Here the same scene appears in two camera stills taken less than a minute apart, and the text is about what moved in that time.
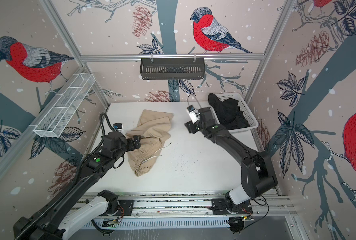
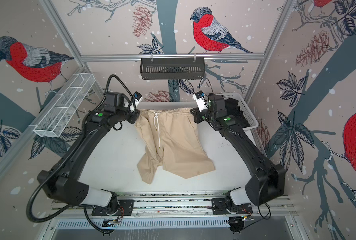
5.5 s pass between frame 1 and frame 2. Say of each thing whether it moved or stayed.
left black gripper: moved
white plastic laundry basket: stayed
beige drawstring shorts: moved
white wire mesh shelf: stayed
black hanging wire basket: stayed
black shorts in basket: stayed
